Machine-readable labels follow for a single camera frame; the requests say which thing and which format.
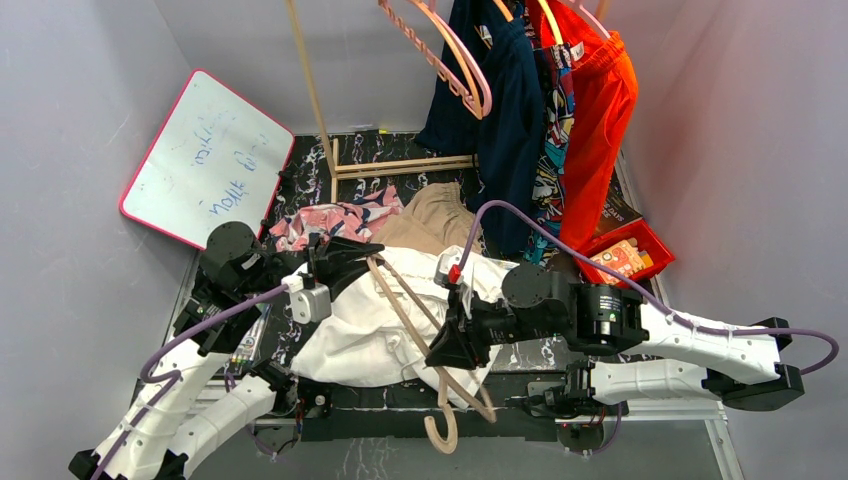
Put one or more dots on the colourful print hanging shorts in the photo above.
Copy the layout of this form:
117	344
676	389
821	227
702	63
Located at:
554	67

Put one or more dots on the pink and orange hanger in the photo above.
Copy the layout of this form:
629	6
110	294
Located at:
472	88

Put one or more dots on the pink shark print shorts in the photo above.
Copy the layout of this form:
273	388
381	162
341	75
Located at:
358	220

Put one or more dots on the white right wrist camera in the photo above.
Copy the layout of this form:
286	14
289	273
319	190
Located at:
448	273

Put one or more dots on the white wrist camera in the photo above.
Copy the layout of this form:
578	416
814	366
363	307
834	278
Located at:
310	301
448	273

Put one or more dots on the orange hanging shorts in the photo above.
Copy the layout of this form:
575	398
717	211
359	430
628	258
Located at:
605	90

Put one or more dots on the beige shorts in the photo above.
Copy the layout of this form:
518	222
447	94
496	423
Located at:
435	219

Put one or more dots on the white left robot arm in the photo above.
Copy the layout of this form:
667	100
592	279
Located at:
238	282

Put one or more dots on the light wooden hanger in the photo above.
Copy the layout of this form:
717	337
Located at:
445	444

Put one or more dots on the red plastic bin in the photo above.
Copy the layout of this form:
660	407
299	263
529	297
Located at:
633	250

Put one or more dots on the white shorts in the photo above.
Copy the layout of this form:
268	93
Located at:
363	343

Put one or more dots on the pink framed whiteboard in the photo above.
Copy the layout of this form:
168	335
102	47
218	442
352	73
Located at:
216	158

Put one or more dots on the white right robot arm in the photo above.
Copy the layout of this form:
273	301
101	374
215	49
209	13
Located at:
629	349

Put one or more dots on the coloured marker pack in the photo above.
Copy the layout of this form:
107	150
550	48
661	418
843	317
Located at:
248	349

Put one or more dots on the navy blue hanging shorts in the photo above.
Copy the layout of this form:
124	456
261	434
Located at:
507	141

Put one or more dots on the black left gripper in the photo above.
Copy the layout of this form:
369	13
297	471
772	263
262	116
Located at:
339	259

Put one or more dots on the dark book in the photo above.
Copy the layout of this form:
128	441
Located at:
616	211

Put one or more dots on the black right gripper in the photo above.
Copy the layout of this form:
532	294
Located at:
450	345

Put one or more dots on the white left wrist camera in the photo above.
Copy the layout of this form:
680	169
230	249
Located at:
310	301

